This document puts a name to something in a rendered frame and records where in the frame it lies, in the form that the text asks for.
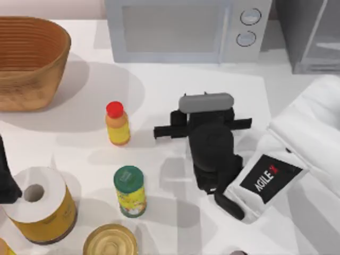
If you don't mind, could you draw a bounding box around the pale grey rounded box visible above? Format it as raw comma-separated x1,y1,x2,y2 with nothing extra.
178,92,235,114

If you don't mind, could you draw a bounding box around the yellow bottle with red cap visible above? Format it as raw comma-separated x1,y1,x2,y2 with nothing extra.
105,100,131,147

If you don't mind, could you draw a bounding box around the pale microwave oven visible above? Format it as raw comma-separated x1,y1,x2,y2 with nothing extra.
103,0,274,65

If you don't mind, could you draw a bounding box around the round microwave knob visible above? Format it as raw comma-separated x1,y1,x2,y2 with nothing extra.
236,30,257,48
240,7,262,26

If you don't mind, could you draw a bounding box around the microwave oven door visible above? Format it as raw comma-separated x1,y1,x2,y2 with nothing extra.
104,0,230,65

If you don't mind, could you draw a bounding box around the yellow can with green lid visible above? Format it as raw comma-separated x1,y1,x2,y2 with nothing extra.
113,165,148,218

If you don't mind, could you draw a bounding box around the gold tin can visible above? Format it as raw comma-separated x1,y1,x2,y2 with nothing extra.
82,224,139,255

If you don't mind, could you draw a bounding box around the woven wooden basket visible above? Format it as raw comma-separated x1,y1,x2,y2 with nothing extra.
0,16,72,112

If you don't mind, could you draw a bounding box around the yellow wrapped toilet paper roll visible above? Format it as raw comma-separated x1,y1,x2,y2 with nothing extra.
0,166,79,245

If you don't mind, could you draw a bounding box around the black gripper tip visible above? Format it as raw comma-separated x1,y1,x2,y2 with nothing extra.
0,134,23,205

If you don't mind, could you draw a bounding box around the orange and yellow object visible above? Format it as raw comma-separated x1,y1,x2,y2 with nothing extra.
0,237,17,255

